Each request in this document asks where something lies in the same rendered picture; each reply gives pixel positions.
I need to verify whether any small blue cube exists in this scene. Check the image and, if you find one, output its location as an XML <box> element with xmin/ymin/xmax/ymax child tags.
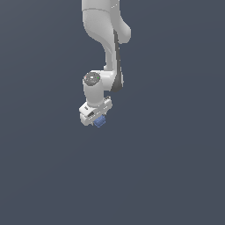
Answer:
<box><xmin>93</xmin><ymin>114</ymin><xmax>106</xmax><ymax>128</ymax></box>

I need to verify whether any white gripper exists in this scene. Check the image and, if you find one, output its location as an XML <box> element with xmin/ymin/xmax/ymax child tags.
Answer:
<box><xmin>78</xmin><ymin>96</ymin><xmax>113</xmax><ymax>127</ymax></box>

